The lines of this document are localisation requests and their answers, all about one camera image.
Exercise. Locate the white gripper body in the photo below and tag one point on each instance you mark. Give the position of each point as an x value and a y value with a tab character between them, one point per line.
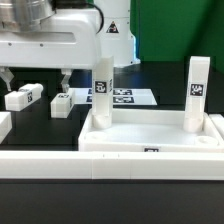
65	41

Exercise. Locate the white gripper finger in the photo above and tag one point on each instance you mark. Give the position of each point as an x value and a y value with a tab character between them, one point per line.
7	76
65	81

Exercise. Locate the white desk top tray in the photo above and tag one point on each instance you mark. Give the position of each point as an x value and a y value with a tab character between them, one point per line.
138	130

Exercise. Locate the printed fiducial marker sheet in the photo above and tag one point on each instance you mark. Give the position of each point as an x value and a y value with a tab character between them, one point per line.
121	96

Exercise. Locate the white left obstacle block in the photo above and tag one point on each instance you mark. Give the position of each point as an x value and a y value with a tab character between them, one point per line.
5	125

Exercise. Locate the white obstacle block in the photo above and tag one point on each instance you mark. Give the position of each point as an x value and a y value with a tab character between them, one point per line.
218	121
5	125

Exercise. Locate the white front obstacle bar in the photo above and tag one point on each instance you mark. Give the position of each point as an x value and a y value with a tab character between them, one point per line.
104	165

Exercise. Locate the white right obstacle block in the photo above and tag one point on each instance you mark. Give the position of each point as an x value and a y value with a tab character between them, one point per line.
218	121

